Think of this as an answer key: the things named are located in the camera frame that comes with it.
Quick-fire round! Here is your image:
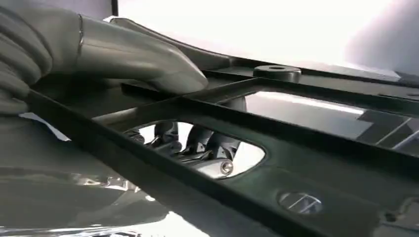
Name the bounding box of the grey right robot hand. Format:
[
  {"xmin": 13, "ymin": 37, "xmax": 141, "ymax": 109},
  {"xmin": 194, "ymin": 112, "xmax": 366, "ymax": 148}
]
[{"xmin": 0, "ymin": 15, "xmax": 266, "ymax": 237}]

